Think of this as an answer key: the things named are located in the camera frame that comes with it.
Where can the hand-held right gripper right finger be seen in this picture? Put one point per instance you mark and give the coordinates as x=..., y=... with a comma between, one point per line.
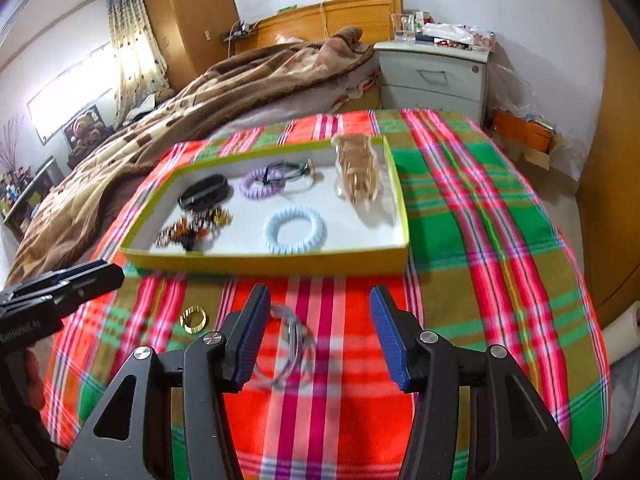
x=390, y=340

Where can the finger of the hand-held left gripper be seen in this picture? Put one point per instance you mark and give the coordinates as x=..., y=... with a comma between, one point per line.
x=50, y=277
x=95, y=285

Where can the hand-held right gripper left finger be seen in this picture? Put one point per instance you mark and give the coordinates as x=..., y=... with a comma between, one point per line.
x=250, y=340

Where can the yellow-green shallow box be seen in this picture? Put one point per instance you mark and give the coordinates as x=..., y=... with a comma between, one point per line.
x=330, y=220

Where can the cluttered shelf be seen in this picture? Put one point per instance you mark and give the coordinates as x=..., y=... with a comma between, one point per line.
x=25, y=190

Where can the plaid cloth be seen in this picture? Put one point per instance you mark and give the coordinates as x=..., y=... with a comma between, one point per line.
x=475, y=260

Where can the black fitness band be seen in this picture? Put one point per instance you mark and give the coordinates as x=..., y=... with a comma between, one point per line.
x=205, y=195

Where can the teddy bear picture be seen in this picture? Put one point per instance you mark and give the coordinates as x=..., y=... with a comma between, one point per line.
x=85, y=130

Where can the gold bangles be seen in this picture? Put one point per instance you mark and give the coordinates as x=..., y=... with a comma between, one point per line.
x=360, y=182

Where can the window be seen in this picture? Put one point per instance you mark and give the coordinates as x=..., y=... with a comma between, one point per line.
x=70, y=95

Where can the brown patterned blanket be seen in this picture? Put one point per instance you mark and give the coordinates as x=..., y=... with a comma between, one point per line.
x=200, y=100

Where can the white paper roll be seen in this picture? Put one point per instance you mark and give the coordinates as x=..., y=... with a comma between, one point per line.
x=622, y=332

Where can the dotted curtain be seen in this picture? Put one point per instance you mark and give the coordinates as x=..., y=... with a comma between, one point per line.
x=135, y=50

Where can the orange cardboard box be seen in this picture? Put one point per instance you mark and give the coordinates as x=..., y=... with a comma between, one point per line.
x=525, y=135

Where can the white nightstand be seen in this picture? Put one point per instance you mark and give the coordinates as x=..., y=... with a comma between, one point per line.
x=430, y=90

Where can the clear plastic bag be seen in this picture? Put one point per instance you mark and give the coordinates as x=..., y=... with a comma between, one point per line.
x=515, y=95

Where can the wooden door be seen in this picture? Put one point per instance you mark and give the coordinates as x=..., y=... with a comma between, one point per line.
x=615, y=160

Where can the wooden wardrobe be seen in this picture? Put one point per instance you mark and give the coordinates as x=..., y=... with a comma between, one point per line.
x=190, y=10

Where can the power strip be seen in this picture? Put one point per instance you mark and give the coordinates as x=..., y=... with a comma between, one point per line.
x=240, y=30

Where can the clear drinking glass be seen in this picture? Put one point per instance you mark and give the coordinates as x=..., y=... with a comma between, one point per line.
x=402, y=27

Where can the crumpled plastic packaging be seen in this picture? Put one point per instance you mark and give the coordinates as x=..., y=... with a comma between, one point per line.
x=455, y=32

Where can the wooden bed headboard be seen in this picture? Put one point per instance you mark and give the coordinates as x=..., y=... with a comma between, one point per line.
x=360, y=15

